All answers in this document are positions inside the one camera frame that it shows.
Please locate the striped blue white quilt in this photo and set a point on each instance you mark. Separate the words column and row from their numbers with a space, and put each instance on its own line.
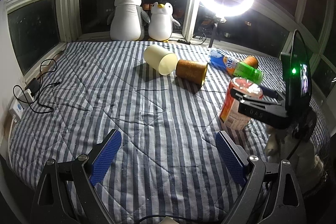
column 167, row 164

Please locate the black power strip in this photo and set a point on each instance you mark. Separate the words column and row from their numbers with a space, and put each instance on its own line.
column 183, row 42

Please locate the cream plastic cup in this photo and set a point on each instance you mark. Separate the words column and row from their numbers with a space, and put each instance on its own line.
column 160, row 59

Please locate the small orange cup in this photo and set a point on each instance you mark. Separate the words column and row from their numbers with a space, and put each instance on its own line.
column 251, row 61

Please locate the orange instant noodle cup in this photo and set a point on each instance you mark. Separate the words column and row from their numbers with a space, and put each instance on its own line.
column 229, row 114

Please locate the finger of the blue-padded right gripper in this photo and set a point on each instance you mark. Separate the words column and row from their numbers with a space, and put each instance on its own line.
column 240, row 165

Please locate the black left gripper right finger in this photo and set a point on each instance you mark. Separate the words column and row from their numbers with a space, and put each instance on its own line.
column 276, row 95

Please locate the brown cork-textured cup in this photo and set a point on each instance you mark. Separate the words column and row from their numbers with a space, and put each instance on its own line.
column 192, row 71

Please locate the white charger adapter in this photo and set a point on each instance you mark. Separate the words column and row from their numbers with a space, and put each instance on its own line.
column 26, row 97

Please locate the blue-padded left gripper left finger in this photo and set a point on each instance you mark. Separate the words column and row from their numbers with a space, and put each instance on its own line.
column 91, row 168

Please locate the small plush penguin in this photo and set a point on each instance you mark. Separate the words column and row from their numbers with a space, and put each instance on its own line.
column 162, row 21

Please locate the green and blue soda bottle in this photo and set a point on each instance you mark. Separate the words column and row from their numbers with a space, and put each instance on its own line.
column 234, row 67

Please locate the black ring light tripod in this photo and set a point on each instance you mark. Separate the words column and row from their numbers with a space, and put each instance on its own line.
column 202, row 27

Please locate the large plush penguin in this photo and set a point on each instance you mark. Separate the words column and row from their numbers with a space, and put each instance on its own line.
column 126, row 21

